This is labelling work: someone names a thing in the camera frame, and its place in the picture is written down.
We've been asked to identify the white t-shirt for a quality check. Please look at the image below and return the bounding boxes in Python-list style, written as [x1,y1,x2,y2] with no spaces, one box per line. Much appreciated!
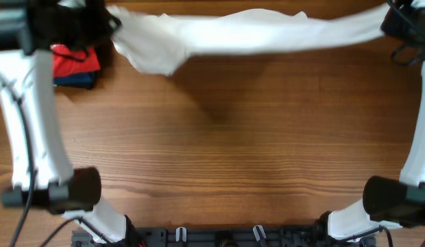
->
[107,4,389,76]

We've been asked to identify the navy blue folded garment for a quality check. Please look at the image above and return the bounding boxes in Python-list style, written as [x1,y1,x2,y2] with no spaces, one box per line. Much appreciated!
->
[53,72,97,90]

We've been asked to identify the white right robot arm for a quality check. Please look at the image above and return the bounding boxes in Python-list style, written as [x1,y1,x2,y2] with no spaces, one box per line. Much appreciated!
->
[315,1,425,242]

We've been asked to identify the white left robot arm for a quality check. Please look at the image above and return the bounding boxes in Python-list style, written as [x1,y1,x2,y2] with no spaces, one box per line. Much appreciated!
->
[0,0,131,246]

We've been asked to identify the red folded t-shirt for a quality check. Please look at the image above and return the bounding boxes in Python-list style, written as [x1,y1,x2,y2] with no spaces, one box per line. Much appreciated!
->
[51,45,101,78]

